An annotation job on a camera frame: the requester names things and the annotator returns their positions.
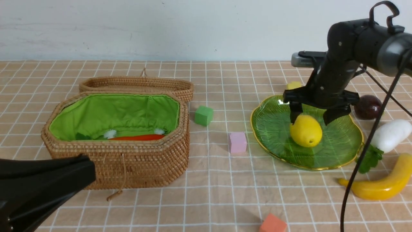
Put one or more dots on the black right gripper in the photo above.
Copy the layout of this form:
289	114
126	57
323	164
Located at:
325	89

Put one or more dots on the yellow toy lemon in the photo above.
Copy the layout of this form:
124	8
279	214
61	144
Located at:
306	131

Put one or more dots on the yellow toy banana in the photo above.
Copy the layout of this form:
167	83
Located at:
388	187

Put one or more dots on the orange toy carrot green leaves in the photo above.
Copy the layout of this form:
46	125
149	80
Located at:
148	137

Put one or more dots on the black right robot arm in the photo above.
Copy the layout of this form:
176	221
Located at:
351	44

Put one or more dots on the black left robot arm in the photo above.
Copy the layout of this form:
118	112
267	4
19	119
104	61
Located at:
31	190

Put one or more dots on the yellow foam cube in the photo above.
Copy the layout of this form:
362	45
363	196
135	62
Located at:
293	85

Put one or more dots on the green glass leaf plate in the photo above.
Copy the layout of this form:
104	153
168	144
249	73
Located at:
340	144

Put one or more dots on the dark purple toy passion fruit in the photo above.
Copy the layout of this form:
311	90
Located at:
368	107

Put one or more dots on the white toy radish green leaves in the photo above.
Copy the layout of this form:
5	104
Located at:
385	139

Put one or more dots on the pink foam cube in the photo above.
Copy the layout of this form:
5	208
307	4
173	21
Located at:
237	142

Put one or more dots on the green foam cube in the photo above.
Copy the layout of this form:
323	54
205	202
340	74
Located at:
203	115

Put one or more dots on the orange foam cube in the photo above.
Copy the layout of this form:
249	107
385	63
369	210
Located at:
272	224

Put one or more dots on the woven wicker basket lid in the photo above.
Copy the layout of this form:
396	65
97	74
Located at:
182	89

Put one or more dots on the woven wicker basket green lining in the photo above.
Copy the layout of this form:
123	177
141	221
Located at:
123	164

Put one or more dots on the grey wrist camera on right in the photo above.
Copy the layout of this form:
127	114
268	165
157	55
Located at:
307	59

